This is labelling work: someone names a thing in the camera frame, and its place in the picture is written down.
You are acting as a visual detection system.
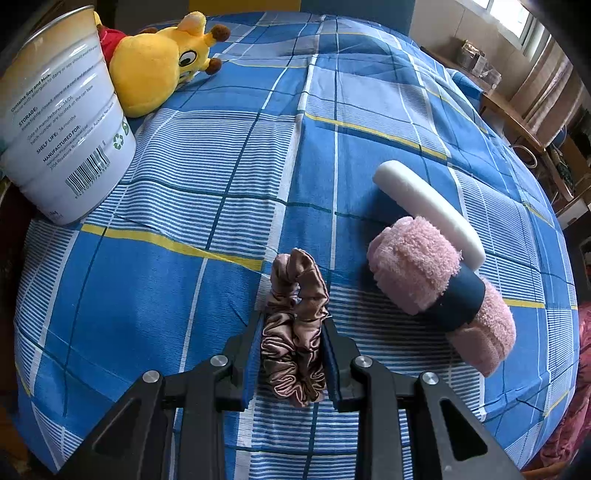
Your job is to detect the white foam bar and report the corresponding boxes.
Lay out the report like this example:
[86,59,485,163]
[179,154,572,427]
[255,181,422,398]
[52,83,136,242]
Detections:
[373,160,486,271]

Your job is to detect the blue checked bedsheet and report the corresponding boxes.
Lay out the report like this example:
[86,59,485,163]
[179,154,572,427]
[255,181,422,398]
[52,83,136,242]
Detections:
[14,12,579,470]

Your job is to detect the pink satin scrunchie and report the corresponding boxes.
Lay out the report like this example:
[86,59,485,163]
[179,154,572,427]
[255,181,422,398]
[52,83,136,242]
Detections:
[260,248,329,408]

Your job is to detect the wooden side desk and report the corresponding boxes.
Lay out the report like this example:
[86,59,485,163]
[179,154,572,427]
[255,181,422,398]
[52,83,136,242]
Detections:
[420,45,576,202]

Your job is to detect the clear acrylic organizer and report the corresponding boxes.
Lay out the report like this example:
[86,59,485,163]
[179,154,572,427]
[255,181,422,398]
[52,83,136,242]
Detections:
[456,40,502,90]

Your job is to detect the beige curtain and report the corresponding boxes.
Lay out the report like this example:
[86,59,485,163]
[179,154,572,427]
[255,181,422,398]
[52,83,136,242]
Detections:
[510,37,584,147]

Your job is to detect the yellow giraffe plush toy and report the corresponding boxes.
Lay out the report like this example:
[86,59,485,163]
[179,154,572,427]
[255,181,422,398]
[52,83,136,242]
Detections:
[95,11,230,118]

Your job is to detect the white protein powder can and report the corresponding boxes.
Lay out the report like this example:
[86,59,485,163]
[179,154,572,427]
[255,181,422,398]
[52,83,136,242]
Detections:
[1,6,136,225]

